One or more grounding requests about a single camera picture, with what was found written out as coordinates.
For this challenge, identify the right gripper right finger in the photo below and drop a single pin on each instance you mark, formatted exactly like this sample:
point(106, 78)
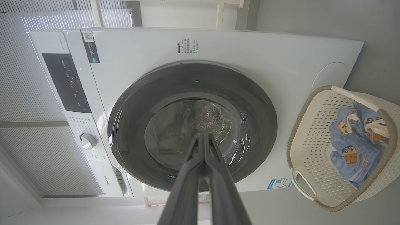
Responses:
point(223, 197)

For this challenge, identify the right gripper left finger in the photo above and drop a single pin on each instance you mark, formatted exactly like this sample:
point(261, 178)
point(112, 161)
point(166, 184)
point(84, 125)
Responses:
point(184, 193)

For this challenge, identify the black round glass washer door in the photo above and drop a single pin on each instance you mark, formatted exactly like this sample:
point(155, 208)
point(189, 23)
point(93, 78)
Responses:
point(131, 131)

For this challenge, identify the blue cartoon print garment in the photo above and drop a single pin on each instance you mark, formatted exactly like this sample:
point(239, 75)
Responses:
point(356, 165)

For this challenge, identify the blue and white cartoon garment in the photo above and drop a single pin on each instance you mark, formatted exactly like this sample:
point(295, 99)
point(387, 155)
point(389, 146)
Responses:
point(373, 123)

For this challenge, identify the stainless steel washing machine drum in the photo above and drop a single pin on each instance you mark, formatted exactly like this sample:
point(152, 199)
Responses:
point(209, 117)

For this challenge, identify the white washing machine dial knob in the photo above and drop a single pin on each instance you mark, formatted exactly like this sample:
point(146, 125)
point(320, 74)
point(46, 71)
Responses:
point(87, 141)

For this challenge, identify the white front-load washing machine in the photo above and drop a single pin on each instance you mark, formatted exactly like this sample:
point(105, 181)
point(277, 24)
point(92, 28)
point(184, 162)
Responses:
point(256, 62)

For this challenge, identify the white round filter access cover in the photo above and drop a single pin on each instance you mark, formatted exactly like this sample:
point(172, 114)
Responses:
point(329, 76)

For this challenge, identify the black washing machine display panel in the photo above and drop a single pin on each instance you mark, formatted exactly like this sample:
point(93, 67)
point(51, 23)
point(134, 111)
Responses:
point(67, 82)

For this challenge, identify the blue energy label sticker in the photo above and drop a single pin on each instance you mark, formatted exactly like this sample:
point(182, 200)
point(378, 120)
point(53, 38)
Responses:
point(279, 183)

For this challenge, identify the cream perforated laundry basket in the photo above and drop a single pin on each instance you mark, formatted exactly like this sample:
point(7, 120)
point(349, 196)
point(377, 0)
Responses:
point(309, 147)

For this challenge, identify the black printed text label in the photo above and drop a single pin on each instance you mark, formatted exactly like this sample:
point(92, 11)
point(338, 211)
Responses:
point(187, 47)

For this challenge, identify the dark QR code sticker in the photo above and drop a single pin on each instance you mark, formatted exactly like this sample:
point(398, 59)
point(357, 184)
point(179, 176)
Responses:
point(90, 47)

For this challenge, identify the white frame post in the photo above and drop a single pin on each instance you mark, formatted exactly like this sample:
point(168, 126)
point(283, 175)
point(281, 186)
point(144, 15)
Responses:
point(220, 15)

